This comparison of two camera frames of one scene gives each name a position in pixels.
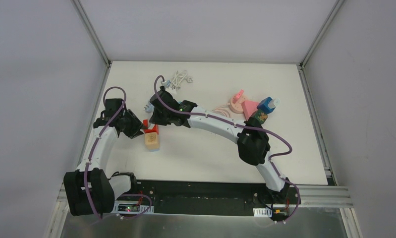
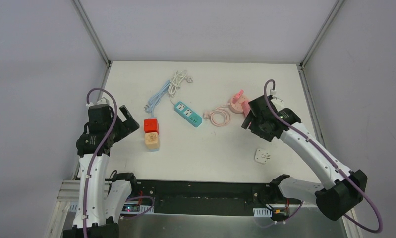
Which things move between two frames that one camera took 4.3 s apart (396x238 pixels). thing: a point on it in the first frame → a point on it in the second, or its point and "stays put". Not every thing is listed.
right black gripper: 156,116 → 254,116
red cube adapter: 155,129 stays put
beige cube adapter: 151,141 stays put
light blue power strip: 150,108 stays put
